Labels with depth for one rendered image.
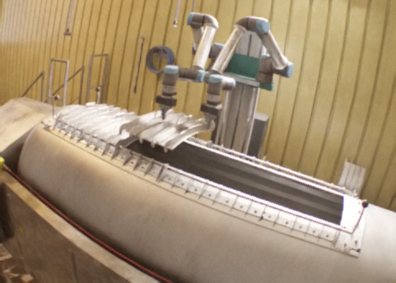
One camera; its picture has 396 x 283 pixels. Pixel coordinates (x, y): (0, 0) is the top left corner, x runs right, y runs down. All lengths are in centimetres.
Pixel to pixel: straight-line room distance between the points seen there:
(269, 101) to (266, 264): 268
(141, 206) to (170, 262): 36
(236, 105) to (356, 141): 164
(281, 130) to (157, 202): 249
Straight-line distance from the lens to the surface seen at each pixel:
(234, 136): 322
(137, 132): 186
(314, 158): 388
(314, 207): 239
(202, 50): 217
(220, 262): 153
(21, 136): 277
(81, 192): 195
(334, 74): 371
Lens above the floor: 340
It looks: 20 degrees down
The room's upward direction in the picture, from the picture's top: 9 degrees clockwise
